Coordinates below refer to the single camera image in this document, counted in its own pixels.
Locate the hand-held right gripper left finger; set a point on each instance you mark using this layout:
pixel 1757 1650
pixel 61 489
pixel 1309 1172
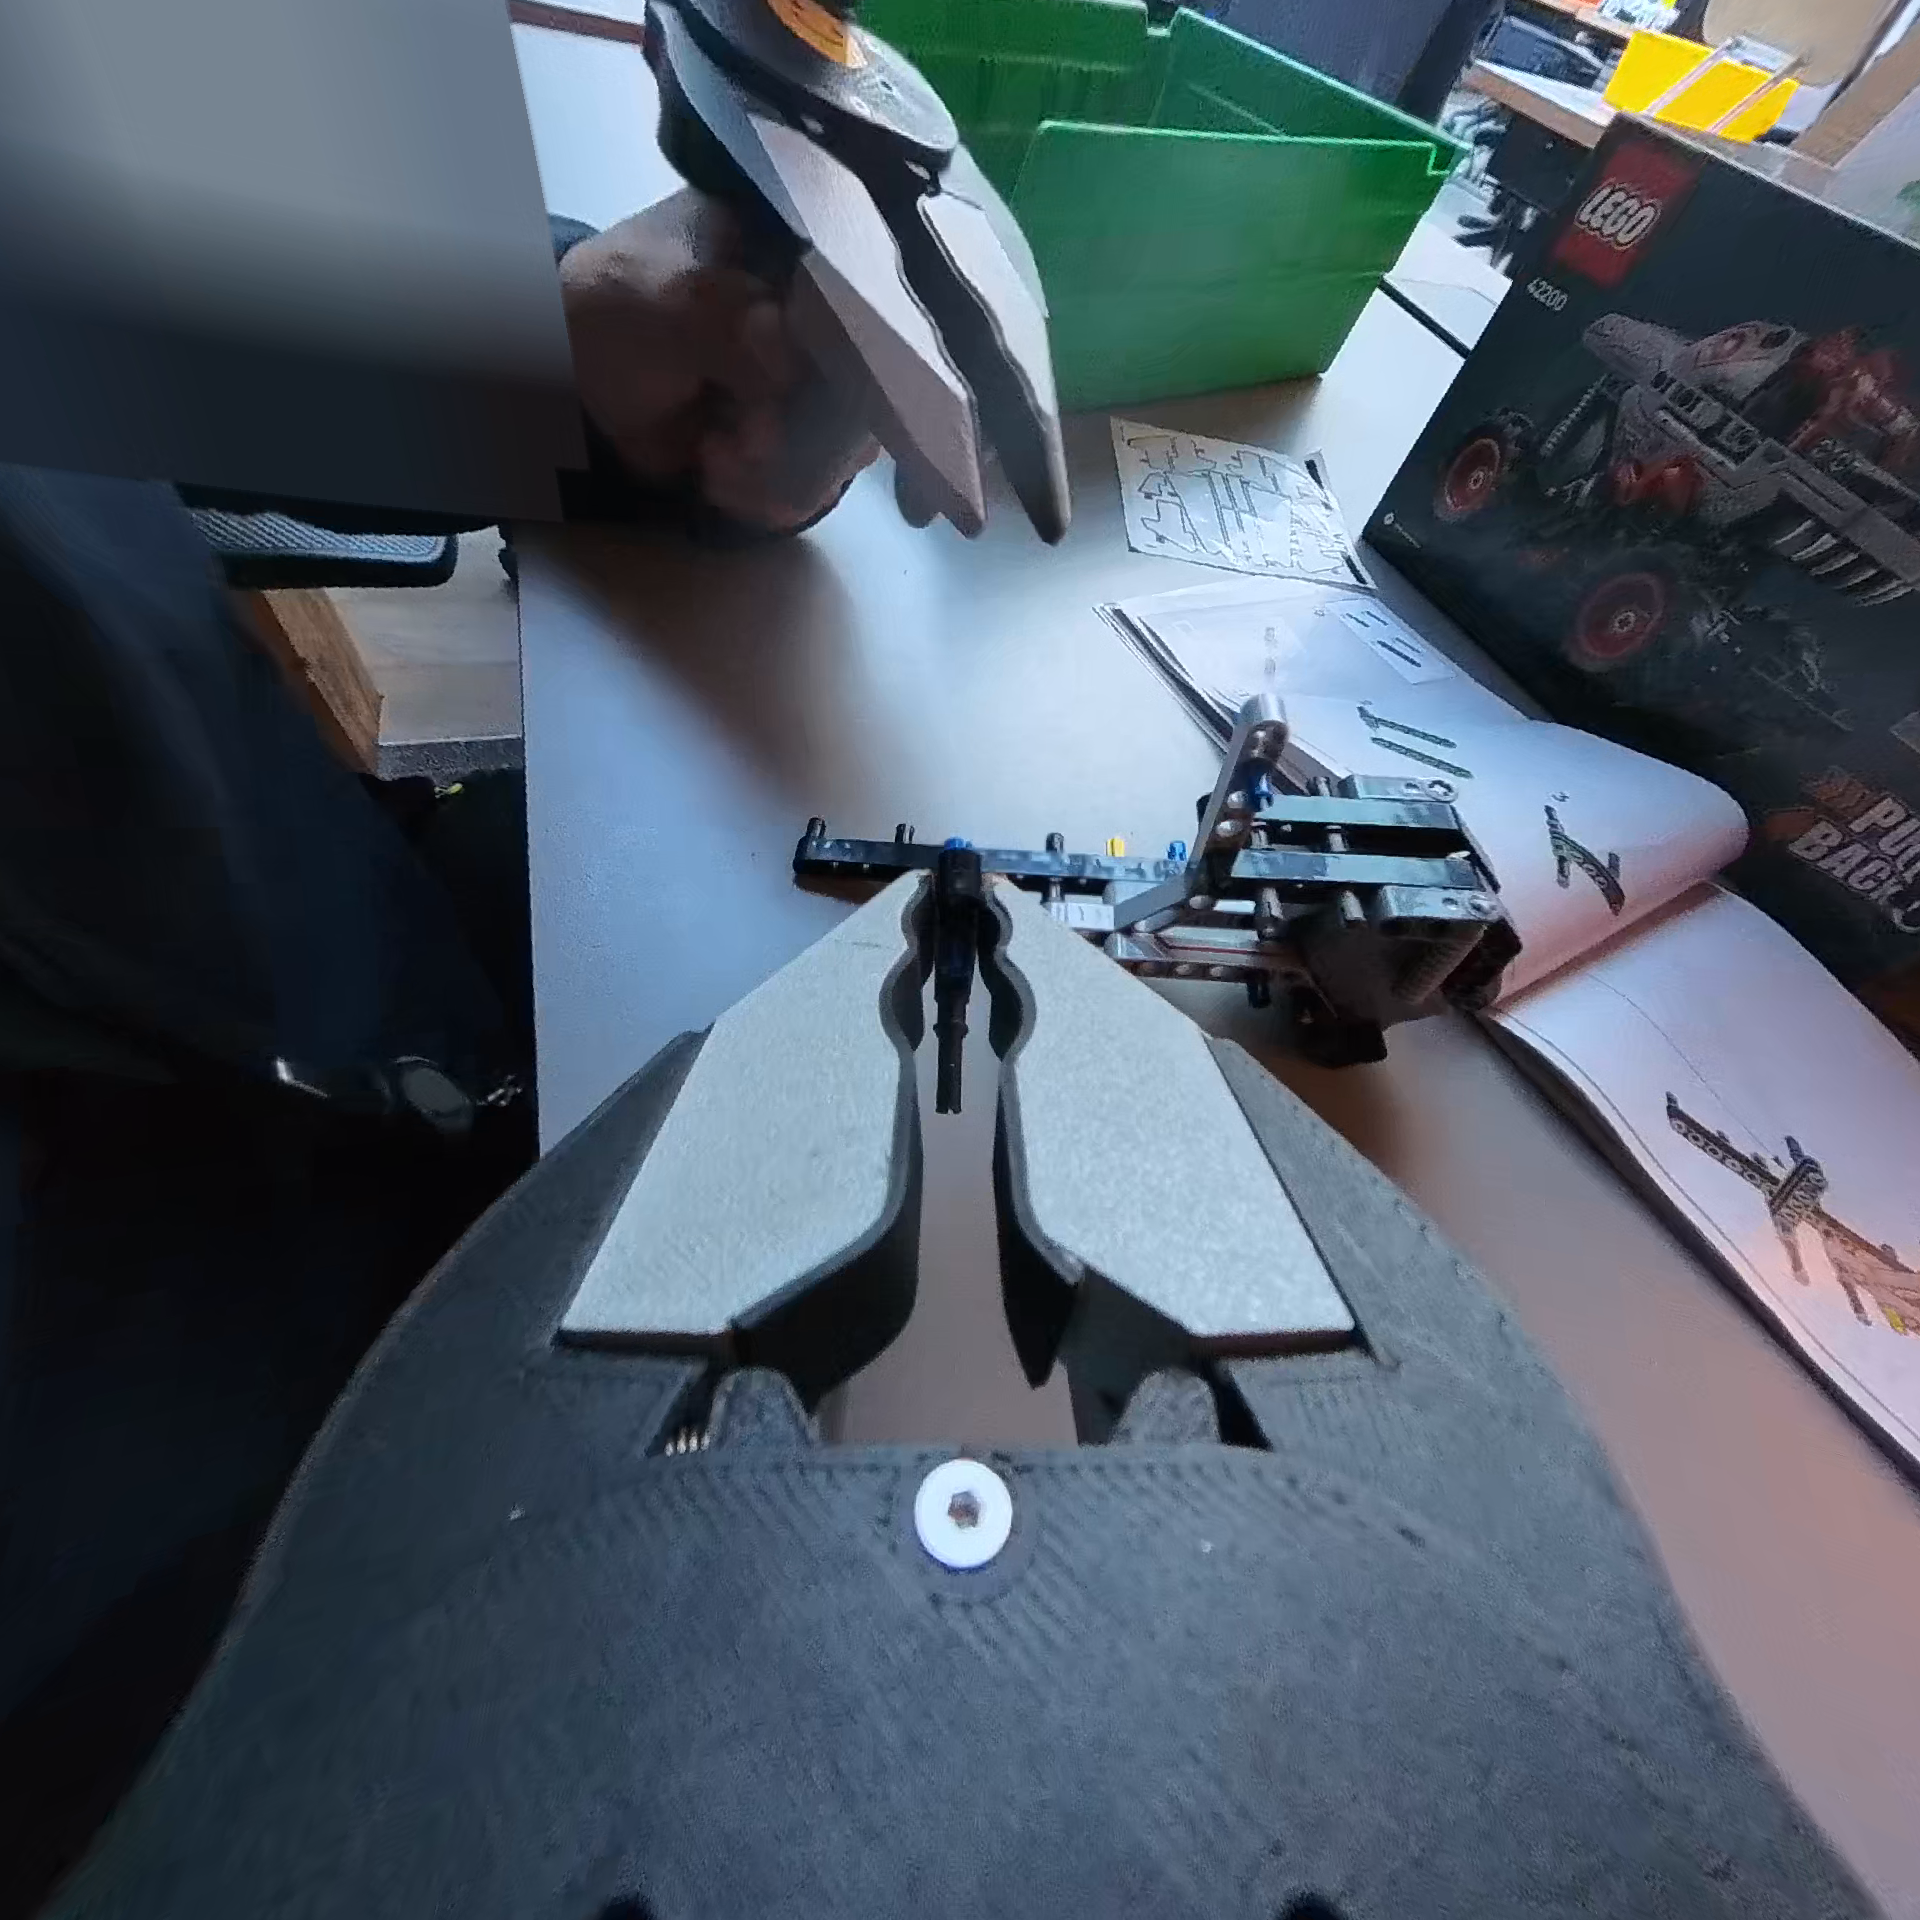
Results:
pixel 750 1185

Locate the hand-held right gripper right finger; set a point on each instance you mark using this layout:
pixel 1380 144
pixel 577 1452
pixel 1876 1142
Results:
pixel 1155 1185

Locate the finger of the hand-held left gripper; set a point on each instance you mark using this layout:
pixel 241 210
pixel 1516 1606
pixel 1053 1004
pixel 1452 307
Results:
pixel 869 315
pixel 1004 330

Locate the black beam with blue pin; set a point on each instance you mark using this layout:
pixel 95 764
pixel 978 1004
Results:
pixel 949 1049

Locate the partly built lego chassis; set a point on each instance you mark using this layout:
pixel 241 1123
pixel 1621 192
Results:
pixel 1382 944

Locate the lego sticker sheet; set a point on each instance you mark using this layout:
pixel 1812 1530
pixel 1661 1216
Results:
pixel 1201 509

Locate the open lego instruction booklet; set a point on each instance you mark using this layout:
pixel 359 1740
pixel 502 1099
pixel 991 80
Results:
pixel 1652 1020

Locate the lego set box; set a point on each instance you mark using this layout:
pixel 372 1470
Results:
pixel 1724 494

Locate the person's left hand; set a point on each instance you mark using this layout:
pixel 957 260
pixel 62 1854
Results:
pixel 691 376

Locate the green plastic bin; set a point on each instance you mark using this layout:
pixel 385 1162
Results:
pixel 1201 253

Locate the black chair armrest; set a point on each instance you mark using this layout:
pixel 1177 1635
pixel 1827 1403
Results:
pixel 330 547

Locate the wooden plank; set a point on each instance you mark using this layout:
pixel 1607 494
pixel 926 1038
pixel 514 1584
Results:
pixel 324 675

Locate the yellow storage bin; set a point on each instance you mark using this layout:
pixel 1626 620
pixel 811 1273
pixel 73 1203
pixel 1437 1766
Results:
pixel 1694 83

